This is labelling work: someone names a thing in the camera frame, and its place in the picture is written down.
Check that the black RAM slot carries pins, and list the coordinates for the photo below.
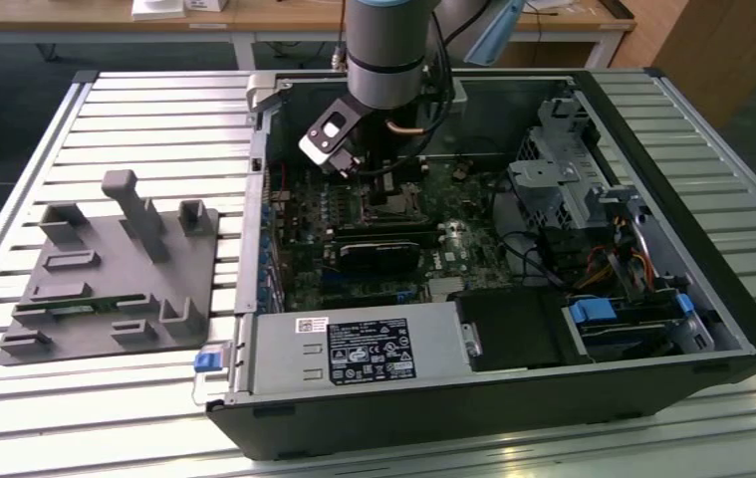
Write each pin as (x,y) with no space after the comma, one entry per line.
(384,230)
(384,239)

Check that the silver drive cage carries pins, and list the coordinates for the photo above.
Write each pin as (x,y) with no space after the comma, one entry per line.
(543,174)

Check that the wooden desk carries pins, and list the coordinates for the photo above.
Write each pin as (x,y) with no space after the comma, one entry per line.
(52,20)

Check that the CPU socket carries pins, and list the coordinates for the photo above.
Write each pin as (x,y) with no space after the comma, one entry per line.
(411,215)

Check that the blue drive bay latch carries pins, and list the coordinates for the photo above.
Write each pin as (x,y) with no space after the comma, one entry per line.
(684,304)

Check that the silver CPU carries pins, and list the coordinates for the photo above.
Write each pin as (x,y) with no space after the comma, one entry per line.
(406,201)

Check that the black PC case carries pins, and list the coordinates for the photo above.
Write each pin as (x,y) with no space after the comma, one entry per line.
(418,423)

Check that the small white box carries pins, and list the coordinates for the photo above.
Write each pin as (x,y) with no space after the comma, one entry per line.
(208,5)

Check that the pale blue teach pendant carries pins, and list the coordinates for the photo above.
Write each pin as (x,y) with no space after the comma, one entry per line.
(494,35)

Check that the wooden cabinet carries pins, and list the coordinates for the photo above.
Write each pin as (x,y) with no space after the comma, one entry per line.
(716,50)

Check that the green motherboard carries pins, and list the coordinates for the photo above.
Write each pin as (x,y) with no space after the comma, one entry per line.
(464,239)

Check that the black graphics card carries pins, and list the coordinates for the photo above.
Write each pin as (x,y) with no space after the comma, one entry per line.
(378,256)

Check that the silver chipset heat sink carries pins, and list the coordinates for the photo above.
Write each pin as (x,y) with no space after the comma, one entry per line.
(447,289)

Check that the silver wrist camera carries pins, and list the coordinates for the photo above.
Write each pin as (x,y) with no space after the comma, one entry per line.
(325,132)

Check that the green RAM stick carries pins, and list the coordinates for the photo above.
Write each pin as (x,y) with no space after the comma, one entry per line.
(115,302)

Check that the grey parts rack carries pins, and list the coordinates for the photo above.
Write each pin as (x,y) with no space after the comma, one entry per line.
(105,269)

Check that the silver power supply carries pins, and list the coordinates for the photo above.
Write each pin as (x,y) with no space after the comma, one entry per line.
(271,348)

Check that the grey case latch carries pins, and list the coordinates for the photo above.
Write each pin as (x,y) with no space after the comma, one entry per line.
(261,94)

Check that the blue case latch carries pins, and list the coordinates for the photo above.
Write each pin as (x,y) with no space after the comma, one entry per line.
(211,360)

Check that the round coin battery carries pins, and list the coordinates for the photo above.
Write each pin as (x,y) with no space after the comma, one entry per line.
(459,171)

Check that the black plastic shroud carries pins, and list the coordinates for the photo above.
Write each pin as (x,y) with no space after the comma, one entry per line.
(516,328)

